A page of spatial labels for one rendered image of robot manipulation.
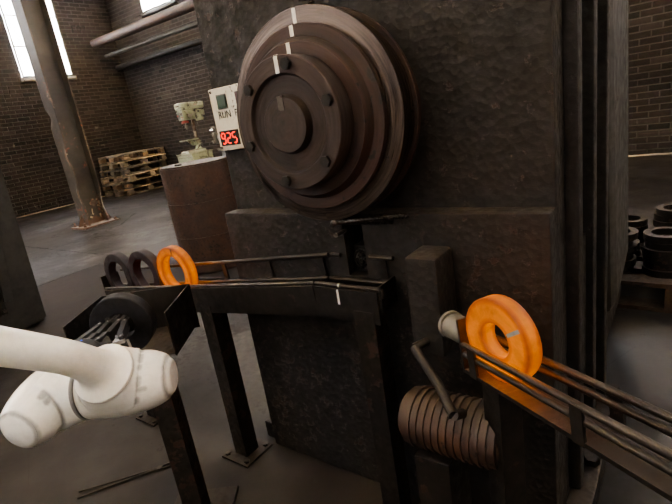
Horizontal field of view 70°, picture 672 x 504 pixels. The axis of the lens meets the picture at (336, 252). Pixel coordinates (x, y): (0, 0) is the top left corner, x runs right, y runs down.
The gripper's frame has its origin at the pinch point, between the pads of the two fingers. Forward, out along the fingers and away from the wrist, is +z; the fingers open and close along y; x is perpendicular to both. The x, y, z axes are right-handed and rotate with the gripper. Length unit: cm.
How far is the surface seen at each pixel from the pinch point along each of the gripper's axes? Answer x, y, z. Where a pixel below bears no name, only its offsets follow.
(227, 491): -72, 7, 14
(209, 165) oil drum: 0, -44, 269
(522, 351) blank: 1, 84, -39
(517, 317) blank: 6, 84, -37
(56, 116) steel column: 58, -322, 581
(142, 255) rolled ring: -1, -16, 56
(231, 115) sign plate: 42, 29, 39
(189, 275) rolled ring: -6.6, 3.5, 41.8
